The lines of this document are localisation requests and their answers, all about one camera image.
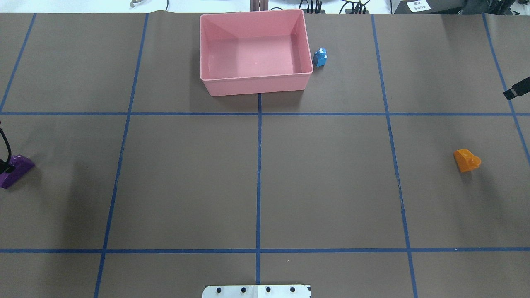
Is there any pink plastic box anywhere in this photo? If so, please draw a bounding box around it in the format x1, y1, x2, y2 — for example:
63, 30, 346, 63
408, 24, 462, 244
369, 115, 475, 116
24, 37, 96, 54
199, 8, 313, 96

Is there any purple sloped block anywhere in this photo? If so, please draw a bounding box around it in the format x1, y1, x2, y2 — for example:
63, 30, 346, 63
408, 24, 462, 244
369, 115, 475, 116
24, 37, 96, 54
0, 155, 35, 189

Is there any orange sloped block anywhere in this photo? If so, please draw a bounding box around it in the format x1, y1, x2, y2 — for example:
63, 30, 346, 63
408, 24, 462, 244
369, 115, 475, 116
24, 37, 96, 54
453, 149, 482, 172

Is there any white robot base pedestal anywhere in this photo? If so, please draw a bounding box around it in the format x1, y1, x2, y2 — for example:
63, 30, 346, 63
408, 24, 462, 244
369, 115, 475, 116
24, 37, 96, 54
202, 284, 312, 298

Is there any small blue single-stud block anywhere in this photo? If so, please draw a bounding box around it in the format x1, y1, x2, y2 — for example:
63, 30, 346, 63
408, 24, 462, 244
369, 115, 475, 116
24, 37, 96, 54
312, 48, 328, 67

